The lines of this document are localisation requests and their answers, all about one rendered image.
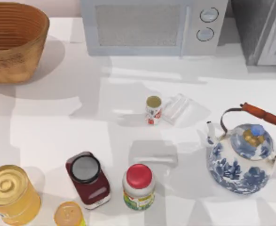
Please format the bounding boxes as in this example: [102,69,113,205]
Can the dark red kitchen scale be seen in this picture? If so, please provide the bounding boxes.
[65,151,111,211]

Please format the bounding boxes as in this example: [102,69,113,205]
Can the blue and white teapot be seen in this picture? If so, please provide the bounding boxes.
[205,102,276,196]

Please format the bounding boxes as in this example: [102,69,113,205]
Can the microwave door handle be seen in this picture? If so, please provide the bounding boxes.
[179,5,190,58]

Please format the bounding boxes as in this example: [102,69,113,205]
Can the pale microwave oven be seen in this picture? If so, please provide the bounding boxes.
[79,0,229,57]

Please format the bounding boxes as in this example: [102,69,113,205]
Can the white and red cup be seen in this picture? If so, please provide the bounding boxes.
[145,95,162,127]

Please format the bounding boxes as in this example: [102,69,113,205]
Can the microwave knob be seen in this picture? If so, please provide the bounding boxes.
[199,7,220,23]
[196,26,215,42]

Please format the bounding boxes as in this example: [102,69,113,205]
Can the brown wicker basket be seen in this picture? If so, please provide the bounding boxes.
[0,1,50,84]

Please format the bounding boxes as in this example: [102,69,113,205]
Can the red lidded jar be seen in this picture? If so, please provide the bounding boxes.
[122,163,156,212]

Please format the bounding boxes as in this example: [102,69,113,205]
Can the clear plastic tray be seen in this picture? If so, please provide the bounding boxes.
[161,93,192,126]

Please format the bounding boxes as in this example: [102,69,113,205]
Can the large yellow can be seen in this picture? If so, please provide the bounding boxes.
[0,164,42,226]

